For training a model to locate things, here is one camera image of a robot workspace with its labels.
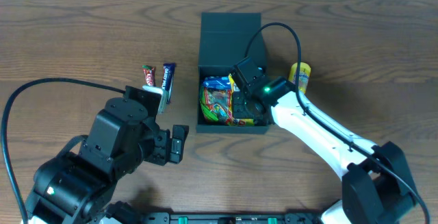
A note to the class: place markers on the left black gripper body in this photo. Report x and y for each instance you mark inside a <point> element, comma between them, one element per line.
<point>175,145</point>

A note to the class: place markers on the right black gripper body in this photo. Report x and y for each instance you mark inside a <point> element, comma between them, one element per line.
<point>241,104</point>

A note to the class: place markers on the green Haribo gummy bag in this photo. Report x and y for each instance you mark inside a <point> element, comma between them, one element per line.
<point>216,106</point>

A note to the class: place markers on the blue Oreo cookie pack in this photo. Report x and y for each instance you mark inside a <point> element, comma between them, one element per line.
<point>218,83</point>

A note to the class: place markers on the yellow Mentos bottle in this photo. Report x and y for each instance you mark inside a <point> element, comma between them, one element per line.
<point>303,76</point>

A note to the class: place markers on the blue Dairy Milk bar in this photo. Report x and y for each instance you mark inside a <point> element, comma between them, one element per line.
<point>168,76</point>

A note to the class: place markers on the green red KitKat Milo bar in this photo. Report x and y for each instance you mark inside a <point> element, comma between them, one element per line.
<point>149,75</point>

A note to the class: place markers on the dark green box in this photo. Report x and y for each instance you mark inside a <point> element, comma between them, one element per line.
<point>224,38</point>

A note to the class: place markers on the yellow Hacks candy bag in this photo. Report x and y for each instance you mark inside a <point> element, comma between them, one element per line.
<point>233,85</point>

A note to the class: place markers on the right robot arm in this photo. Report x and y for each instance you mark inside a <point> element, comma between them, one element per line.
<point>377,184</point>

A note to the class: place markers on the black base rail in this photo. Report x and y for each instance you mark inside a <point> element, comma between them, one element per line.
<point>123,213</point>

